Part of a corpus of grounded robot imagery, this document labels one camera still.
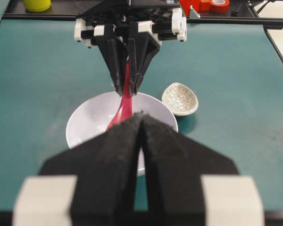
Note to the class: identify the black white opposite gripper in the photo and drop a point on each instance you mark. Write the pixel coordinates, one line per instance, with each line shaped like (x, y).
(142, 24)

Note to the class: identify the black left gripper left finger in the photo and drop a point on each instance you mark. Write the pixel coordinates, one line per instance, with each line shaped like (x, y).
(84, 186)

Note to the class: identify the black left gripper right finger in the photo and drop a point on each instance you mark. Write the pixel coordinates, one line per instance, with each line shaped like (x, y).
(189, 184)

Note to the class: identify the pink plastic spoon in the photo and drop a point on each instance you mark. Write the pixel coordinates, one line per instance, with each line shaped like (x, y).
(125, 110)

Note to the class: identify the white round bowl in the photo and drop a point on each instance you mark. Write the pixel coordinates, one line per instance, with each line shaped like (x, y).
(89, 120)

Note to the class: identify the small crackle-glaze cream bowl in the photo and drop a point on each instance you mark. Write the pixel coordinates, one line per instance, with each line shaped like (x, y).
(180, 99)

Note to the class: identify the orange small block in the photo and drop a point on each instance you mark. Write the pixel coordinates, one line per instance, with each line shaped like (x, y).
(204, 5)

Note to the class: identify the red plastic cup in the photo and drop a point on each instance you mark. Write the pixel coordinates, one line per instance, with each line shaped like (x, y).
(186, 6)

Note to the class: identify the red tape roll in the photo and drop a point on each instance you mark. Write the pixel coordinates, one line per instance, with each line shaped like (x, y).
(219, 6)

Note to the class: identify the stacked yellow-green cups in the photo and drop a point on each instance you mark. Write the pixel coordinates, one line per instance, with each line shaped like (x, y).
(36, 5)

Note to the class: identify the metal corner bracket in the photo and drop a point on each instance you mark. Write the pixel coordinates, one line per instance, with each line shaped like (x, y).
(193, 13)

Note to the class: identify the black aluminium rail frame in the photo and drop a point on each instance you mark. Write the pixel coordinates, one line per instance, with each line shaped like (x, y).
(239, 12)

